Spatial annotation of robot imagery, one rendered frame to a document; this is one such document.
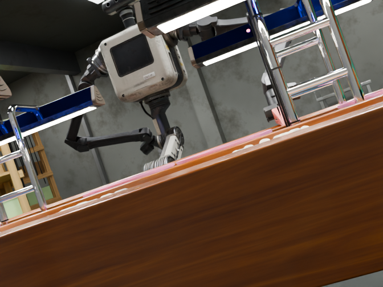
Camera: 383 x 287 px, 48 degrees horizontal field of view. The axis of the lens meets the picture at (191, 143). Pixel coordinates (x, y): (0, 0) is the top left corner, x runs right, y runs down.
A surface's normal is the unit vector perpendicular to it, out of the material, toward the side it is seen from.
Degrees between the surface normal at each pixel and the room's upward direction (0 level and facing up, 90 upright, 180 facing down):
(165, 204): 90
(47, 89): 90
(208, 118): 90
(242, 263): 90
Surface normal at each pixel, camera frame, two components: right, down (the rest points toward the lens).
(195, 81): -0.32, 0.10
